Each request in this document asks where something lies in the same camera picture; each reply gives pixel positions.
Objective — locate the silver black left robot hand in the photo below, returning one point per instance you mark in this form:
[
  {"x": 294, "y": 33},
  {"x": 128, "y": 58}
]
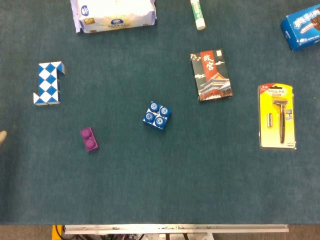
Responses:
[{"x": 2, "y": 137}]

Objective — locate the purple toy brick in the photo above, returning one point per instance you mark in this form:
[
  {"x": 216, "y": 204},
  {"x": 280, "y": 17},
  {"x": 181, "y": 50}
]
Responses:
[{"x": 89, "y": 140}]

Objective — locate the blue toy brick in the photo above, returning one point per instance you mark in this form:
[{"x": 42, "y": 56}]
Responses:
[{"x": 157, "y": 116}]

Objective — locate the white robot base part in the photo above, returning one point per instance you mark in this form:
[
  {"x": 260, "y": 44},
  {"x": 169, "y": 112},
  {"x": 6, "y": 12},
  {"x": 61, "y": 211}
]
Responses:
[{"x": 175, "y": 237}]

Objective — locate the blue white snake puzzle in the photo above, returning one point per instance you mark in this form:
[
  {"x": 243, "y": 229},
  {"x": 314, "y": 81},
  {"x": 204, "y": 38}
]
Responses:
[{"x": 47, "y": 85}]

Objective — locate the teal felt table cloth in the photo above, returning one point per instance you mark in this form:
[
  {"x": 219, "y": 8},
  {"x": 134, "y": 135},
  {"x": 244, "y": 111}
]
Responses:
[{"x": 160, "y": 175}]

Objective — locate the white tissue pack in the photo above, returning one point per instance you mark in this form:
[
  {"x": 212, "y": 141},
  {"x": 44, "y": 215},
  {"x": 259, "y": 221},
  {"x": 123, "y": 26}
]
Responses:
[{"x": 112, "y": 15}]

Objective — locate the dark palace print card box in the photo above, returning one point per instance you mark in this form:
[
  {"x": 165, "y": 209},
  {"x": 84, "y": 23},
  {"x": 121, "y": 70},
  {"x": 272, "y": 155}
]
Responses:
[{"x": 212, "y": 77}]

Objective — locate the white green glue stick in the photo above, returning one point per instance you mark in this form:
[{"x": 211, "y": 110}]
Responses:
[{"x": 198, "y": 13}]

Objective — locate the yellow razor blister pack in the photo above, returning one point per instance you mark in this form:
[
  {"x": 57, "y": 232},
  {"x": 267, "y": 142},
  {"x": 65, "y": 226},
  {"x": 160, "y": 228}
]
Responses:
[{"x": 276, "y": 117}]

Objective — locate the blue Oreo cookie box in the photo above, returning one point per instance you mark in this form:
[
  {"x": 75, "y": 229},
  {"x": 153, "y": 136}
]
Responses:
[{"x": 303, "y": 27}]

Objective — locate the yellow frame bracket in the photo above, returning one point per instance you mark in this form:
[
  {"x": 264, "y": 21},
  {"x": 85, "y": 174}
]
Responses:
[{"x": 55, "y": 232}]

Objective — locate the aluminium rail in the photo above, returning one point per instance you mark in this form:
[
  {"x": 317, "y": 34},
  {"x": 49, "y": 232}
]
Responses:
[{"x": 175, "y": 228}]

